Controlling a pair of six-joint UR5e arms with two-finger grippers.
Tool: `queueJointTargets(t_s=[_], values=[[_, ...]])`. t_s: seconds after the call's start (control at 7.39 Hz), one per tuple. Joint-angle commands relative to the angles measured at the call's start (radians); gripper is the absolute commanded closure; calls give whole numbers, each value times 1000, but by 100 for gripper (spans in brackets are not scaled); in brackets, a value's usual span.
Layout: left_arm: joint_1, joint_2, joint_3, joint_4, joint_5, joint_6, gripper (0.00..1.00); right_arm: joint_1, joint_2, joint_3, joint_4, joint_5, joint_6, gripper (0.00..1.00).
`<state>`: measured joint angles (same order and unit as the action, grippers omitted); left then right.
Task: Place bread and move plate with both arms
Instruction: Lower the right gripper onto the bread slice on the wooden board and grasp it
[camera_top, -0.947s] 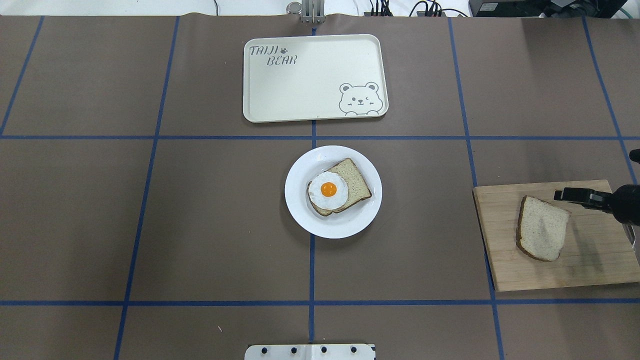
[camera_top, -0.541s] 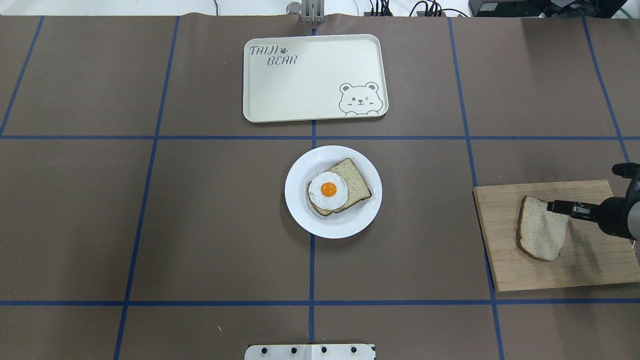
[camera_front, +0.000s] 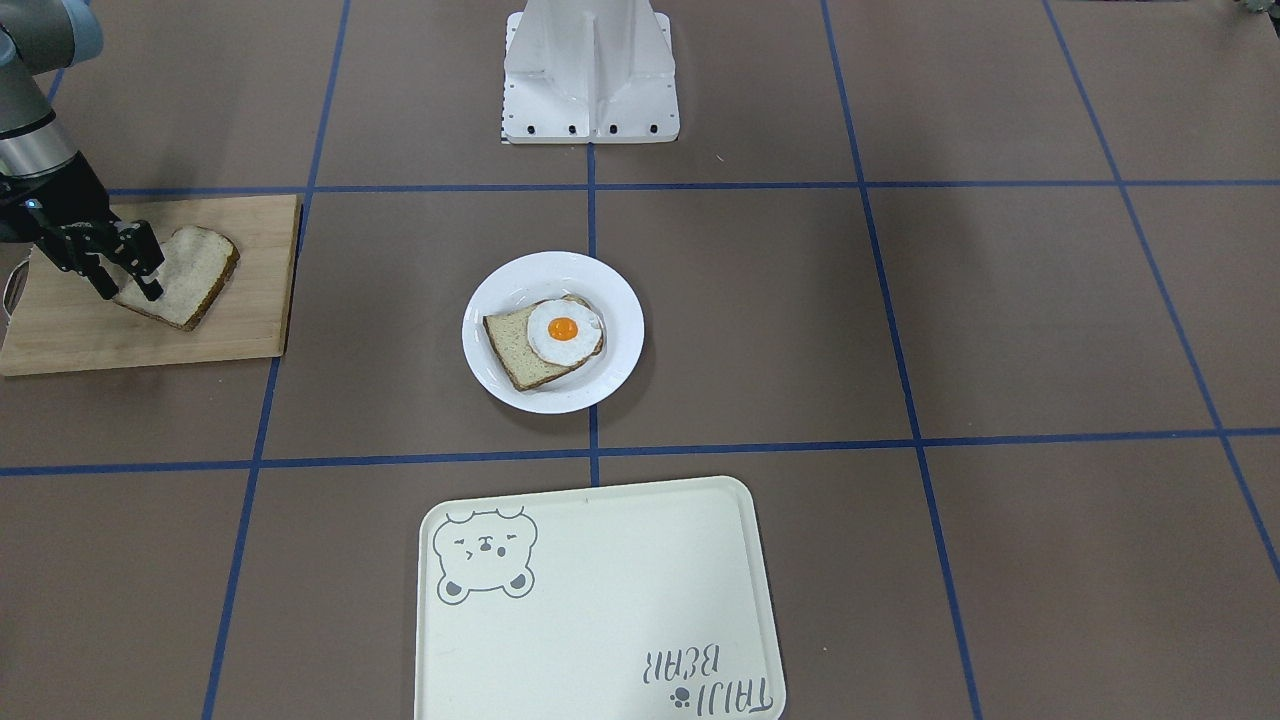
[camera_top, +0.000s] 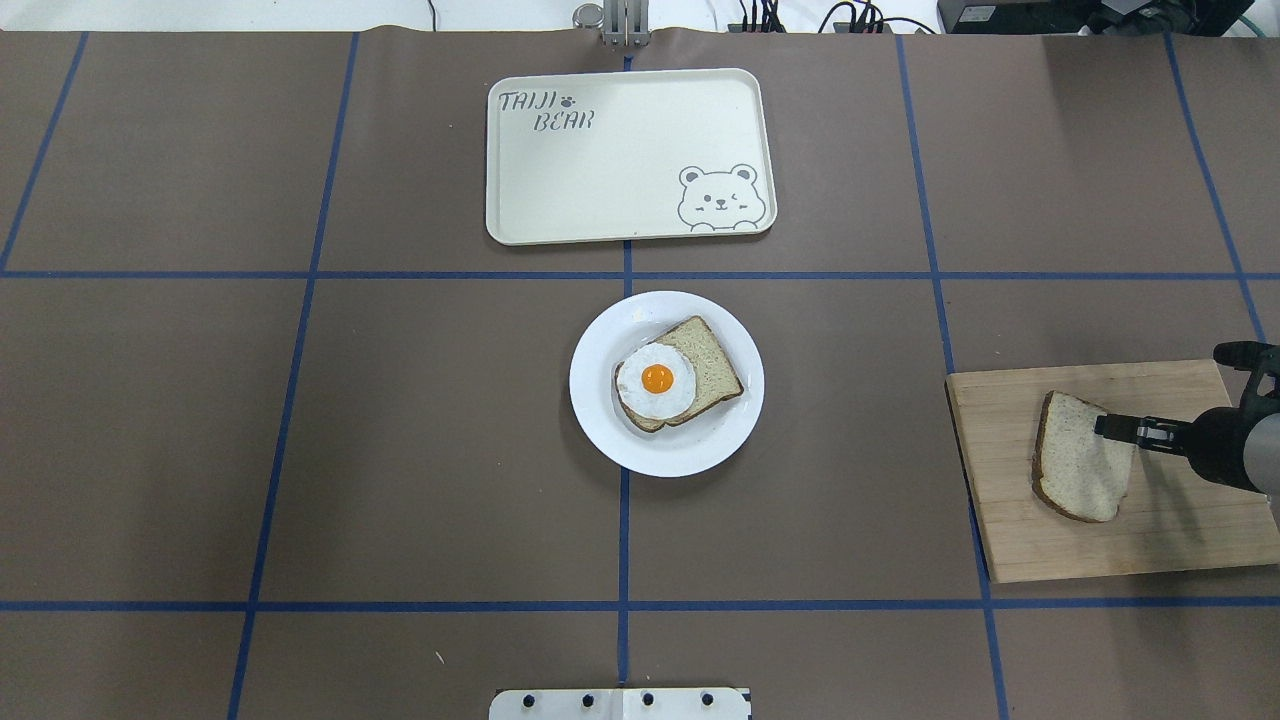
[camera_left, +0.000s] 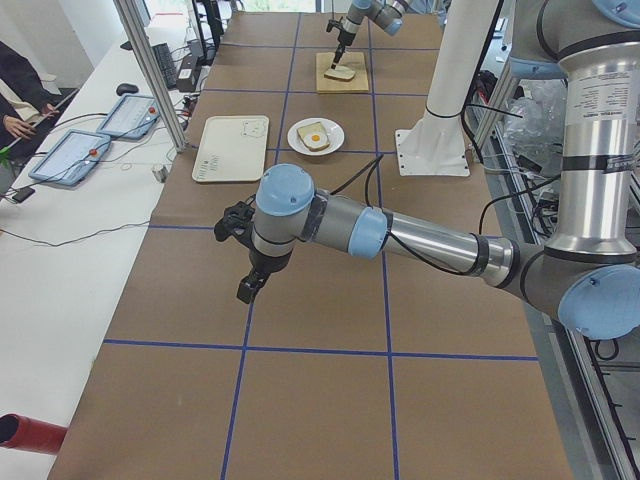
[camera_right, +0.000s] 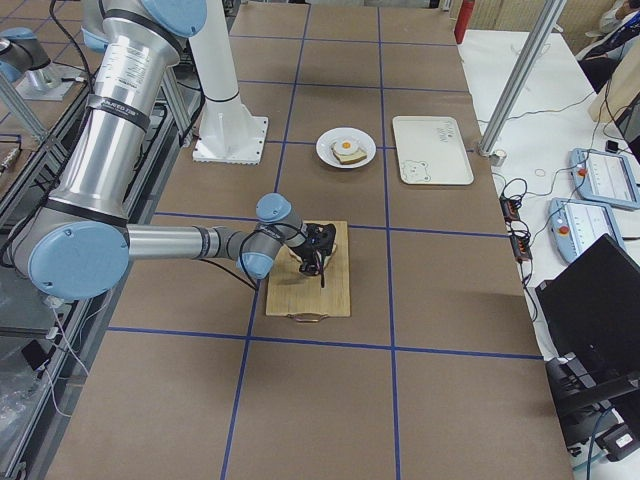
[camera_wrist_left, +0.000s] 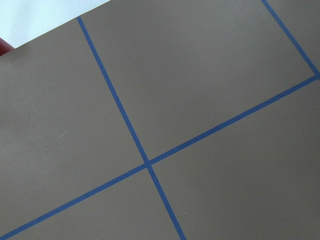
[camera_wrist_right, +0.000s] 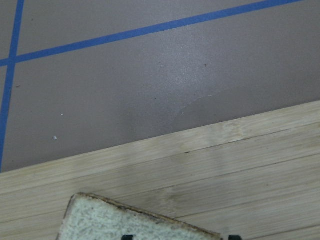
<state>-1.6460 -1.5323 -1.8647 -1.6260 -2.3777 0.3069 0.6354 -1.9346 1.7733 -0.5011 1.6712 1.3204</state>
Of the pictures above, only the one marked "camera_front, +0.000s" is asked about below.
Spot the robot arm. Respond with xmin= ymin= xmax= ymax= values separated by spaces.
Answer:
xmin=1 ymin=1 xmax=165 ymax=301

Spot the bread slice under egg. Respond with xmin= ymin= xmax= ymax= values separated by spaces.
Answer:
xmin=483 ymin=295 xmax=605 ymax=392

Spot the cream bear serving tray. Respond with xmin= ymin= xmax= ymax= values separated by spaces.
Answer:
xmin=413 ymin=477 xmax=787 ymax=719

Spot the white camera mast base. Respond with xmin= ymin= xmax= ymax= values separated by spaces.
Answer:
xmin=500 ymin=1 xmax=681 ymax=145

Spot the white round plate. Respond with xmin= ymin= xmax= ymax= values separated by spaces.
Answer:
xmin=462 ymin=251 xmax=646 ymax=414

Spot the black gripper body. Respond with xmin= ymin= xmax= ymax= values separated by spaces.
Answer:
xmin=1 ymin=152 xmax=119 ymax=243

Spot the wooden cutting board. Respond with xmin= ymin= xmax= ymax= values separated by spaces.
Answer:
xmin=1 ymin=193 xmax=302 ymax=377

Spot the bread slice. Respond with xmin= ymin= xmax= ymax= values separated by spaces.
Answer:
xmin=483 ymin=295 xmax=605 ymax=392
xmin=111 ymin=224 xmax=241 ymax=331

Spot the fried egg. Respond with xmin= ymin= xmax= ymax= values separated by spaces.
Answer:
xmin=526 ymin=299 xmax=605 ymax=368

